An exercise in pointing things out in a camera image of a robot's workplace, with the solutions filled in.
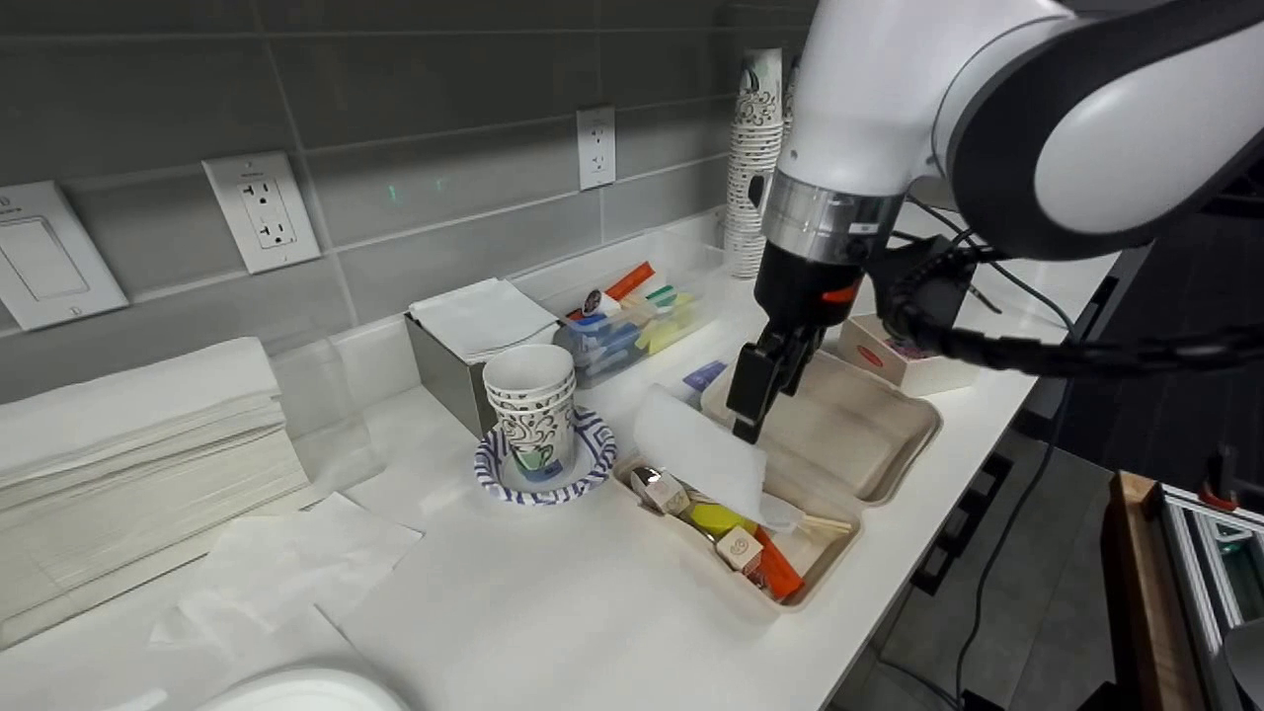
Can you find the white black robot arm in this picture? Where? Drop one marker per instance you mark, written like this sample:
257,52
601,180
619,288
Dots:
910,92

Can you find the wooden side furniture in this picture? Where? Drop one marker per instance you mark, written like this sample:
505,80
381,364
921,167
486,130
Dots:
1138,595

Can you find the orange sachet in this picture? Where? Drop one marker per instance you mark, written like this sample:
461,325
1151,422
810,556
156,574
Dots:
628,283

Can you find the plain white plate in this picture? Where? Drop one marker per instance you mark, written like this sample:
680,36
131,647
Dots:
308,692

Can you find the green white sachet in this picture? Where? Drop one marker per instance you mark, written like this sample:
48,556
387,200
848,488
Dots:
669,314

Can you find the grey tissue box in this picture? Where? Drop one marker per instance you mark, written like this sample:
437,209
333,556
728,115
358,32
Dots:
461,338

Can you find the tray of condiment packets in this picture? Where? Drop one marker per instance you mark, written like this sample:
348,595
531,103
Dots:
856,435

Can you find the yellow toy food piece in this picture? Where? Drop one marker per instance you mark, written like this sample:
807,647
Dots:
714,520

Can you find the metal framed panel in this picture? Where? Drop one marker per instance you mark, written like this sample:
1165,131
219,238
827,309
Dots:
1219,606

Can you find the black counter bracket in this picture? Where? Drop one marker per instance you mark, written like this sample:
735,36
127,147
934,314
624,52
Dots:
969,520

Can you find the orange toy block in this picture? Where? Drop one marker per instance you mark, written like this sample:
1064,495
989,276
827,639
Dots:
774,574

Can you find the folded paper towel stack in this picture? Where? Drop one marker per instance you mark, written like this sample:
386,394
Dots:
131,460

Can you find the cream toy cube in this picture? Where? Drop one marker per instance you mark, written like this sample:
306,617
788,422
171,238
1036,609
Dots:
735,547

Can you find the white wall switch plate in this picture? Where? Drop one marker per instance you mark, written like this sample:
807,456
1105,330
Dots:
44,260

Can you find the white wall power outlet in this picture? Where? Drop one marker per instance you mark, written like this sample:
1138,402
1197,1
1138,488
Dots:
262,213
597,147

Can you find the flat translucent paper sheet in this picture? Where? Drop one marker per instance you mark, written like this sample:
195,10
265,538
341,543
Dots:
283,567

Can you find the white paper napkin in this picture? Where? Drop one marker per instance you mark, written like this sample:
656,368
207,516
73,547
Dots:
695,456

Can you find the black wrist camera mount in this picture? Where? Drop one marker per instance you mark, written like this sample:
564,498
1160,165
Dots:
921,297

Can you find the blue sachet pile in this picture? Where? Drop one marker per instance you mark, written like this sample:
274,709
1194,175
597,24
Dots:
601,342

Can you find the patterned paper cup stack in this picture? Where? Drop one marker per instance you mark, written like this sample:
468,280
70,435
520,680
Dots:
751,144

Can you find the clear plastic sachet bin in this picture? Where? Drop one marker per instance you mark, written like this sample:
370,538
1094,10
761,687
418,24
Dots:
635,321

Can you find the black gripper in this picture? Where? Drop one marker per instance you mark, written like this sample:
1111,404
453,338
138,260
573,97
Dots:
810,297

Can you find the small blue patterned plate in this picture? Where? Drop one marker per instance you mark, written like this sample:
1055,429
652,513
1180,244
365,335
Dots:
595,460

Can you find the blue purple packet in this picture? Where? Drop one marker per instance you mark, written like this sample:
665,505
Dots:
706,376

